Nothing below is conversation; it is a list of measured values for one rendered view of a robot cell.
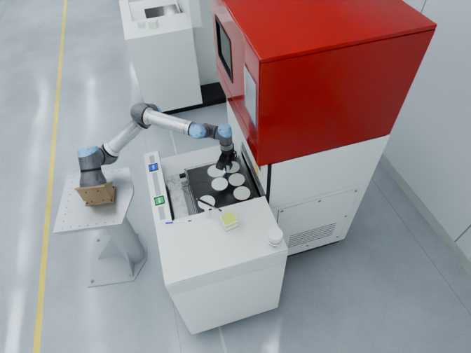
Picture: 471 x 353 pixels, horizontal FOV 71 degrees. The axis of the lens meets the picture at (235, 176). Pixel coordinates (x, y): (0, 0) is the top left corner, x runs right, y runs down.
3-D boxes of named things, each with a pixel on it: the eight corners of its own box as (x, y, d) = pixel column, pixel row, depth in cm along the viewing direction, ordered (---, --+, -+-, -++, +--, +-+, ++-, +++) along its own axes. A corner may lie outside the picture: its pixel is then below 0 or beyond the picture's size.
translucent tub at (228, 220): (233, 216, 178) (232, 209, 173) (238, 227, 174) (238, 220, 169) (220, 222, 176) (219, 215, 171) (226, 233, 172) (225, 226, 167)
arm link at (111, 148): (84, 155, 205) (142, 97, 187) (101, 153, 219) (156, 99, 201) (95, 170, 204) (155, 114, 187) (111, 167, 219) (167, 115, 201)
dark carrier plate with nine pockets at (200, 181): (238, 157, 215) (238, 157, 214) (255, 199, 194) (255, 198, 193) (186, 170, 210) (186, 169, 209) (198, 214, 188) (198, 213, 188)
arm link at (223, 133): (219, 120, 183) (233, 124, 180) (221, 135, 191) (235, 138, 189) (214, 129, 178) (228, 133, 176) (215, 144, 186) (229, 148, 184)
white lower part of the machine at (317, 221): (302, 171, 322) (314, 104, 259) (343, 244, 271) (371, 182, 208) (232, 189, 311) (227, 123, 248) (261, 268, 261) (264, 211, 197)
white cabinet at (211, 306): (238, 206, 299) (235, 141, 236) (277, 312, 239) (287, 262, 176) (168, 225, 289) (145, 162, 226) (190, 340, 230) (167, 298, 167)
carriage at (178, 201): (179, 177, 212) (179, 174, 210) (190, 225, 189) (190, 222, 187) (167, 181, 211) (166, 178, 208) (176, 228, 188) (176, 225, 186)
